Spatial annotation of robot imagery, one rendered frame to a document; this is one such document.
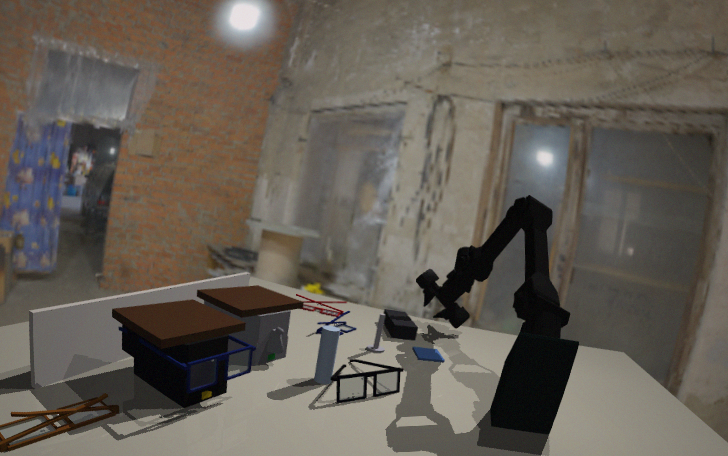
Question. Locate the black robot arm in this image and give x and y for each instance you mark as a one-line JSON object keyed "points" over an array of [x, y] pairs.
{"points": [[536, 301]]}

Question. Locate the white flat panel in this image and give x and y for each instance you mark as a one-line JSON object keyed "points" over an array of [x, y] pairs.
{"points": [[71, 339]]}

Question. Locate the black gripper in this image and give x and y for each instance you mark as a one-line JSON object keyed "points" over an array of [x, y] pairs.
{"points": [[456, 315]]}

